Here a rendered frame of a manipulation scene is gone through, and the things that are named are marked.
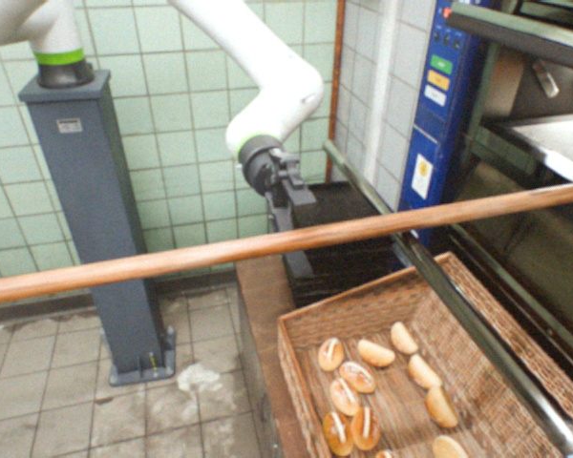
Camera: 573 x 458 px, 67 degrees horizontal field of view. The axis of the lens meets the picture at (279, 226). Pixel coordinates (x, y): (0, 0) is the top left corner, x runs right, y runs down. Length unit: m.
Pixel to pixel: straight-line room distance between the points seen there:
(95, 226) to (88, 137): 0.30
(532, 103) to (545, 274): 0.41
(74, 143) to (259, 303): 0.72
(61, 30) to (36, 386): 1.42
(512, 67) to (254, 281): 0.94
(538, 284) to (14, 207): 1.85
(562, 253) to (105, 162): 1.17
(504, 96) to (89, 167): 1.11
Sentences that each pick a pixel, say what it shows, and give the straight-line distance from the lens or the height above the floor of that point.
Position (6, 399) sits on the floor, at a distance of 2.16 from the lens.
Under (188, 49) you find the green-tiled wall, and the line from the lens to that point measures 1.76.
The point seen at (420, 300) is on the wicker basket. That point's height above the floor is 0.70.
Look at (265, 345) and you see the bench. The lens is 1.28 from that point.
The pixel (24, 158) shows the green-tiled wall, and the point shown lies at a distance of 1.96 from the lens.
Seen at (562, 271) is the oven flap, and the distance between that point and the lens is 1.00.
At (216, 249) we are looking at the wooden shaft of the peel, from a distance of 0.59.
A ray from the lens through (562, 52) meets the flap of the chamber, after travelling 0.76.
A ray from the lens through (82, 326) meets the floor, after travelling 2.30.
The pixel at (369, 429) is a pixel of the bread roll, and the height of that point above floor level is 0.64.
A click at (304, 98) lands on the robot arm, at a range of 0.85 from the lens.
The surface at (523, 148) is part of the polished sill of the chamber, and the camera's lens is 1.04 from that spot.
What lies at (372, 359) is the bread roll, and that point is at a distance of 1.21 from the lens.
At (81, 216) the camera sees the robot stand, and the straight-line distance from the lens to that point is 1.49.
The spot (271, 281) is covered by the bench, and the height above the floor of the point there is 0.58.
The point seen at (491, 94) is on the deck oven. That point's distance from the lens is 1.12.
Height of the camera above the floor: 1.57
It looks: 35 degrees down
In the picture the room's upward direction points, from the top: straight up
